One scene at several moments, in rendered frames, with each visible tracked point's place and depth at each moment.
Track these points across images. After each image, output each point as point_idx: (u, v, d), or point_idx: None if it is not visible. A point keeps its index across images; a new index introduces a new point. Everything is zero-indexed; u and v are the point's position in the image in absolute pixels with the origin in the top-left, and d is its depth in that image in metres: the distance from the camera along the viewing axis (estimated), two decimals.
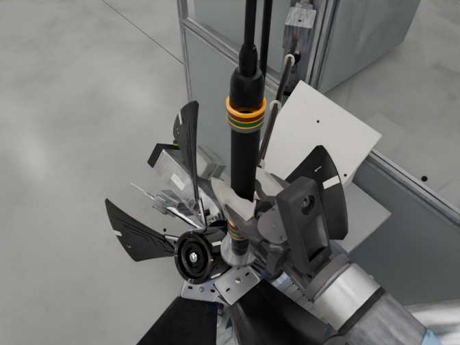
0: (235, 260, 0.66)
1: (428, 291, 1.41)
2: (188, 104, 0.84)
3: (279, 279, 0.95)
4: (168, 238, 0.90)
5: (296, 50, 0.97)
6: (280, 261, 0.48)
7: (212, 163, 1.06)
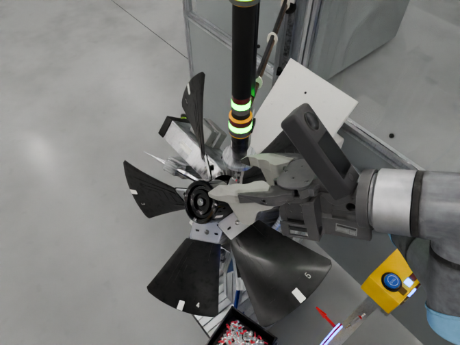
0: (235, 164, 0.74)
1: None
2: (196, 75, 1.01)
3: (272, 227, 1.12)
4: (179, 190, 1.07)
5: None
6: (317, 213, 0.45)
7: (215, 131, 1.22)
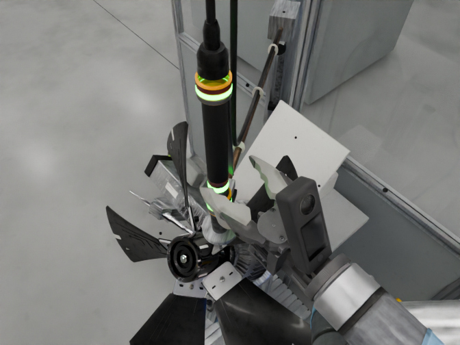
0: (215, 238, 0.69)
1: (405, 289, 1.52)
2: None
3: (261, 278, 1.06)
4: (189, 212, 0.96)
5: (280, 40, 1.00)
6: (280, 261, 0.48)
7: (202, 173, 1.17)
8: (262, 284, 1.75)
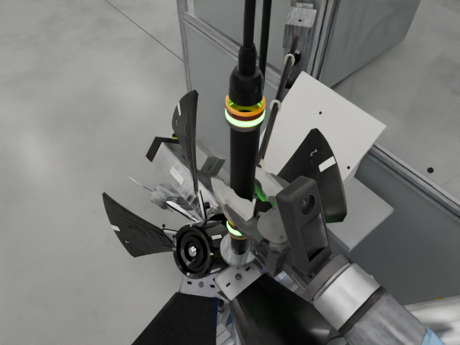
0: (235, 259, 0.66)
1: (432, 288, 1.39)
2: (342, 192, 0.61)
3: (280, 274, 0.93)
4: (199, 197, 0.82)
5: (296, 49, 0.97)
6: (280, 261, 0.48)
7: (211, 156, 1.03)
8: None
